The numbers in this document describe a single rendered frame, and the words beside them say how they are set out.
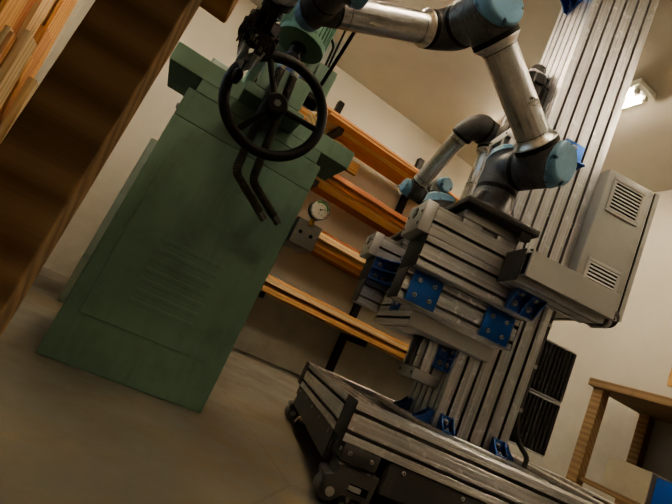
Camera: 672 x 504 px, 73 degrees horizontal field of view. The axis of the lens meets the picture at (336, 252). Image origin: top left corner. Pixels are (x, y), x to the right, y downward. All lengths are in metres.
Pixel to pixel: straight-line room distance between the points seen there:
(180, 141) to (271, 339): 2.89
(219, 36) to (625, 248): 3.49
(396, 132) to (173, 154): 3.54
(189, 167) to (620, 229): 1.37
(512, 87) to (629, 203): 0.71
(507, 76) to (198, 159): 0.84
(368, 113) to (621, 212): 3.18
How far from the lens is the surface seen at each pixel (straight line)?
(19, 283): 0.32
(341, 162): 1.47
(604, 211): 1.74
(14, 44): 2.68
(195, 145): 1.36
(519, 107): 1.28
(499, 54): 1.26
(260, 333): 4.02
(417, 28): 1.27
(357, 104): 4.55
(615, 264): 1.73
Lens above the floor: 0.30
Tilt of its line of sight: 12 degrees up
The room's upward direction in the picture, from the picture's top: 25 degrees clockwise
